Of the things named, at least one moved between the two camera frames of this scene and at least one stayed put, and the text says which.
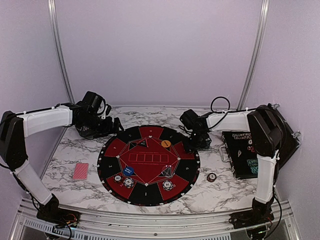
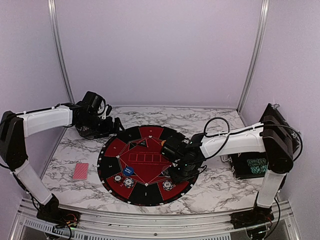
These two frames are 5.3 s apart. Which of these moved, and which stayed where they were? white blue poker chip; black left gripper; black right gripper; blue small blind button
Moved: black right gripper
Stayed: white blue poker chip; blue small blind button; black left gripper
